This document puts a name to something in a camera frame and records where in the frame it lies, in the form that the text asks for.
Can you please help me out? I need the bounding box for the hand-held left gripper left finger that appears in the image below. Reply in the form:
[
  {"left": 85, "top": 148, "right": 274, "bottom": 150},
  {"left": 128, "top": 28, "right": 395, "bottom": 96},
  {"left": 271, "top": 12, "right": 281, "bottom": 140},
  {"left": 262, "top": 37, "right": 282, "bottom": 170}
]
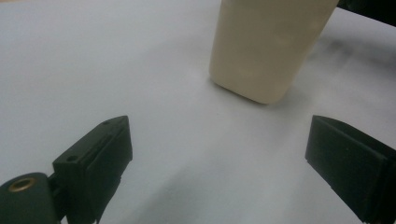
[{"left": 51, "top": 115, "right": 134, "bottom": 224}]

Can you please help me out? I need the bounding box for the beige square cup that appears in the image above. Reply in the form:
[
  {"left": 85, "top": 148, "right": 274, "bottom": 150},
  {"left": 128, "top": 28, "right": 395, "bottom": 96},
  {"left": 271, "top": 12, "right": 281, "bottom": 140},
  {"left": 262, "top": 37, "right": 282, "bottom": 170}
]
[{"left": 208, "top": 0, "right": 340, "bottom": 105}]

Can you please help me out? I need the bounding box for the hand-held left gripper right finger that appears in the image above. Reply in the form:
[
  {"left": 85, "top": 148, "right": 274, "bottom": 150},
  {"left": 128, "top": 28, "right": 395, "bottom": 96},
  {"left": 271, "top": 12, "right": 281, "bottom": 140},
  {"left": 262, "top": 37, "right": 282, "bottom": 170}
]
[{"left": 304, "top": 115, "right": 396, "bottom": 224}]

